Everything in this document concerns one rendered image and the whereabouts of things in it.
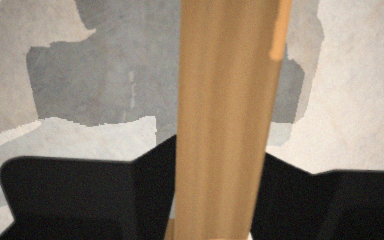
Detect wooden side rail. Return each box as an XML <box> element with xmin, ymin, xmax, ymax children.
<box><xmin>174</xmin><ymin>0</ymin><xmax>292</xmax><ymax>240</ymax></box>

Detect wooden post with slot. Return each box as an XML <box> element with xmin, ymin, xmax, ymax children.
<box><xmin>164</xmin><ymin>219</ymin><xmax>174</xmax><ymax>240</ymax></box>

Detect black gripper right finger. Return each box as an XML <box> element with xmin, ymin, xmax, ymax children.
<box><xmin>250</xmin><ymin>152</ymin><xmax>384</xmax><ymax>240</ymax></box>

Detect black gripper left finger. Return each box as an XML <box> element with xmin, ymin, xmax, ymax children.
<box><xmin>0</xmin><ymin>135</ymin><xmax>177</xmax><ymax>240</ymax></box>

